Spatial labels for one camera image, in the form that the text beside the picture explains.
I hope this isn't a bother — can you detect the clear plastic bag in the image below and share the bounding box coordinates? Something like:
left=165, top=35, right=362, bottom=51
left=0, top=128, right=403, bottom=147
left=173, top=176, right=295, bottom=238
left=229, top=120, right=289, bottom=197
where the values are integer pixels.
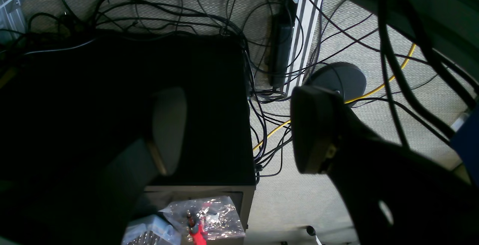
left=122, top=215, right=181, bottom=245

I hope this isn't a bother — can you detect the black computer case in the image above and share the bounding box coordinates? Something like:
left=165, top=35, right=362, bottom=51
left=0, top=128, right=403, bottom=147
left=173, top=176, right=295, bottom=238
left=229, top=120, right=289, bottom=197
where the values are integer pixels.
left=0, top=30, right=256, bottom=230

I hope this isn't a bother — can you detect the round black stand base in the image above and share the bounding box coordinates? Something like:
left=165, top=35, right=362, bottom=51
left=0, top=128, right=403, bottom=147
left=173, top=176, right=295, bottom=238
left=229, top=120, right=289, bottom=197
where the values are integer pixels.
left=305, top=62, right=367, bottom=102

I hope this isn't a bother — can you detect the silver foil bag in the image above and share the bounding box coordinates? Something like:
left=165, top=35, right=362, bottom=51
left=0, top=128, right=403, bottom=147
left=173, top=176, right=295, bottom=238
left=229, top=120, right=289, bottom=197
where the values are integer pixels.
left=159, top=196, right=246, bottom=241

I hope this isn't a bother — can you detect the yellow cable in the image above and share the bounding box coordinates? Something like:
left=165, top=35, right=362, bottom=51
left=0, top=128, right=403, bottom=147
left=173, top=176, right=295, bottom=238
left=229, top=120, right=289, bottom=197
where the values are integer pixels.
left=253, top=44, right=417, bottom=151

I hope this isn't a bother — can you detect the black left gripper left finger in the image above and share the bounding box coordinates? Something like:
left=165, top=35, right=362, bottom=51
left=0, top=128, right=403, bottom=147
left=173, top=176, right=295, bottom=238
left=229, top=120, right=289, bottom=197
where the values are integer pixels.
left=1, top=87, right=187, bottom=245

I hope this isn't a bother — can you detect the red small tool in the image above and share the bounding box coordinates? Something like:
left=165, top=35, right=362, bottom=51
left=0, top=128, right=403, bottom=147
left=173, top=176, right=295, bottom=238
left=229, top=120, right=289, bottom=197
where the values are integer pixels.
left=186, top=210, right=207, bottom=245

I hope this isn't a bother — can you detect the aluminium frame rail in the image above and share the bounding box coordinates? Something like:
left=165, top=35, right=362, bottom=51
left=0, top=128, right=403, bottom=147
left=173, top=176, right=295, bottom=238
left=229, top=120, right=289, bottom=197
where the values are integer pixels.
left=282, top=0, right=323, bottom=97

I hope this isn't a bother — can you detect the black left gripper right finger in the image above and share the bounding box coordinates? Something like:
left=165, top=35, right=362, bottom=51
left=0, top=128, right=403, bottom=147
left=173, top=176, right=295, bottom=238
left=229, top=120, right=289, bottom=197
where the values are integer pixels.
left=290, top=85, right=479, bottom=245

